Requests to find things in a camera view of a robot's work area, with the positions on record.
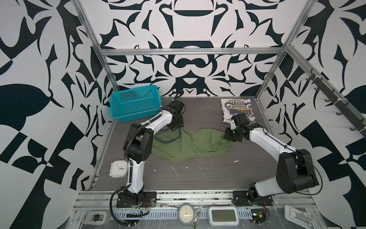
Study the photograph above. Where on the horizontal aluminium frame bar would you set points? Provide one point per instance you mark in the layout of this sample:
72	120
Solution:
193	51

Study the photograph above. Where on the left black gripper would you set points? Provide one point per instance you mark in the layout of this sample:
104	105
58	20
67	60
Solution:
181	125

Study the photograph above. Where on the small white square clock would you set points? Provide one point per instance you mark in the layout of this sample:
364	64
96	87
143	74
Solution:
119	169

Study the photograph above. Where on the white plastic stand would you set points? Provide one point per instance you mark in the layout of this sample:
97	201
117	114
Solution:
297	217

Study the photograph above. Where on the white digital display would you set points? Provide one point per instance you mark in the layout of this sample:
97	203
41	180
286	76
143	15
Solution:
223	216

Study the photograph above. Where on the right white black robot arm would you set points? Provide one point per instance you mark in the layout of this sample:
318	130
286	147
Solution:
295	169

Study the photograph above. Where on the teal plastic basket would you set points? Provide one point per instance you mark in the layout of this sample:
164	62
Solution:
136	103

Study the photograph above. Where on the round analog clock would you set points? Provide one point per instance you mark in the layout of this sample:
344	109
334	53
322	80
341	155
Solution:
186	214

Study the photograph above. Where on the white tank top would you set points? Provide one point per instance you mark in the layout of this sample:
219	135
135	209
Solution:
231	107

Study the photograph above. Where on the small green circuit board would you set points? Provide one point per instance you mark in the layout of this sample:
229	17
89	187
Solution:
259	216

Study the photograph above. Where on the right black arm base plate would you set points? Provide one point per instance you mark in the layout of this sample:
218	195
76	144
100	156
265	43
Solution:
249	198

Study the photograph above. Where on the green tank top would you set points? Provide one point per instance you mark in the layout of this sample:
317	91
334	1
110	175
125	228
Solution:
183	144

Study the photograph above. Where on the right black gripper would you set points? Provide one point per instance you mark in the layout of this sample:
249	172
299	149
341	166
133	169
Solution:
227	134

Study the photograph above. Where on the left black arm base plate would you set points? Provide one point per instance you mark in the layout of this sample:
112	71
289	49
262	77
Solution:
142	199

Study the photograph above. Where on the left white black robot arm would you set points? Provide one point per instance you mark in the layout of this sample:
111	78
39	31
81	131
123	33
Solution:
139	141

